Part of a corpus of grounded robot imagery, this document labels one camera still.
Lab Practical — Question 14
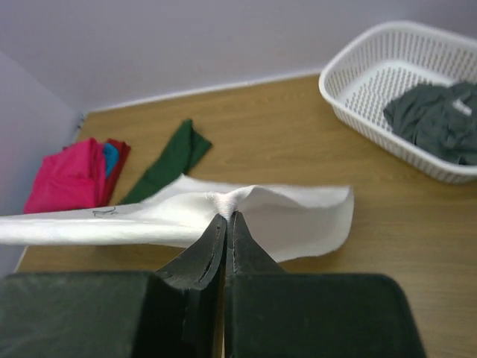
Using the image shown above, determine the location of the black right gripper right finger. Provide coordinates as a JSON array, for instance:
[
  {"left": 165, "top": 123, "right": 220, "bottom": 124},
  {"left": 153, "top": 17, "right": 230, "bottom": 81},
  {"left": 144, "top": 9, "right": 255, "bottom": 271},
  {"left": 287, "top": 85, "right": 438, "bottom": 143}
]
[{"left": 224, "top": 212, "right": 426, "bottom": 357}]

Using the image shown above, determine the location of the grey t-shirt in basket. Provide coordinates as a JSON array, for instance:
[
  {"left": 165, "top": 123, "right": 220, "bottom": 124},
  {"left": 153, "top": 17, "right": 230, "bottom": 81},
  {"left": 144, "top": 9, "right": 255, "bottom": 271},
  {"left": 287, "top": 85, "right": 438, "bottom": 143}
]
[{"left": 383, "top": 81, "right": 476, "bottom": 166}]

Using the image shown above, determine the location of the blue folded t-shirt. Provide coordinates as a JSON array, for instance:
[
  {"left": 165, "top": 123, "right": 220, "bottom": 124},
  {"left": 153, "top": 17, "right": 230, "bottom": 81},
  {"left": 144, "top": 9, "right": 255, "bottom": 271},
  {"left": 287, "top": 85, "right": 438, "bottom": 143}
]
[{"left": 102, "top": 143, "right": 120, "bottom": 178}]

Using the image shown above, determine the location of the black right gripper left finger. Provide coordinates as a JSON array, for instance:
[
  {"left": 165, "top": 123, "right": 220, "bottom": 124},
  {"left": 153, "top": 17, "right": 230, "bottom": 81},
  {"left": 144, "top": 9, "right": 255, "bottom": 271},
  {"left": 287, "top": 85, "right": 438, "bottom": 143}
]
[{"left": 1, "top": 216, "right": 227, "bottom": 357}]

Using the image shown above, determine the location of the white and green t-shirt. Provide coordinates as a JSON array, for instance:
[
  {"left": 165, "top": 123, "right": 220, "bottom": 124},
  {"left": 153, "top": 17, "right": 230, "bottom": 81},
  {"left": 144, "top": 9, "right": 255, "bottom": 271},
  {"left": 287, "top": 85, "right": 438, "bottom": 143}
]
[{"left": 1, "top": 120, "right": 354, "bottom": 262}]

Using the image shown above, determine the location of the dark red folded t-shirt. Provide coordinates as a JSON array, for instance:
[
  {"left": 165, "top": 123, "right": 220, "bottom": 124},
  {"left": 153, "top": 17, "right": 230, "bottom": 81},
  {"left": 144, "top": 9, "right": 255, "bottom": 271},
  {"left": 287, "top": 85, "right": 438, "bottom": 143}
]
[{"left": 101, "top": 139, "right": 131, "bottom": 207}]

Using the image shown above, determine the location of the white perforated laundry basket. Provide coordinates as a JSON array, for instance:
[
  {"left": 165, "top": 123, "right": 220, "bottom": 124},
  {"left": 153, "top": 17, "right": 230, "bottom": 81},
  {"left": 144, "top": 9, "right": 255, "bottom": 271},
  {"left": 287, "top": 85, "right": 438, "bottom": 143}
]
[{"left": 318, "top": 21, "right": 476, "bottom": 184}]

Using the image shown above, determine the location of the pink folded t-shirt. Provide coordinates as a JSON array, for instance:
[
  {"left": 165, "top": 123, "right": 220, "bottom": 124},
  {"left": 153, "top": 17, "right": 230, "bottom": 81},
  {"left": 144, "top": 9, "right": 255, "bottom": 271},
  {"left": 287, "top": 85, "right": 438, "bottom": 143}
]
[{"left": 23, "top": 138, "right": 106, "bottom": 214}]

